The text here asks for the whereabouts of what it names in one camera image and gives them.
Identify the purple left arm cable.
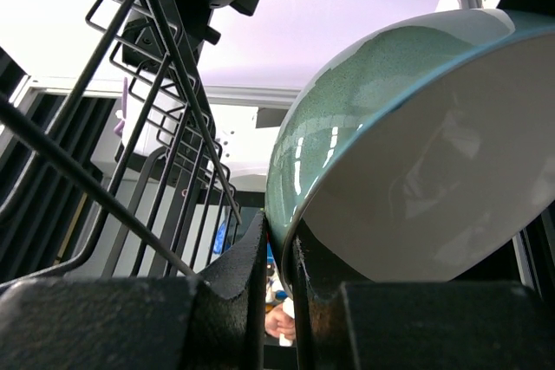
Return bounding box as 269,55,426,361
113,76,129,136

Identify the teal glazed bowl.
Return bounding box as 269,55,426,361
265,9,554,289

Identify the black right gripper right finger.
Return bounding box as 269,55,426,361
291,224,554,369

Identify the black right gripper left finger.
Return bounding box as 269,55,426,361
1,213,265,369

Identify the black wire dish rack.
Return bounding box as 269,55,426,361
1,0,240,286

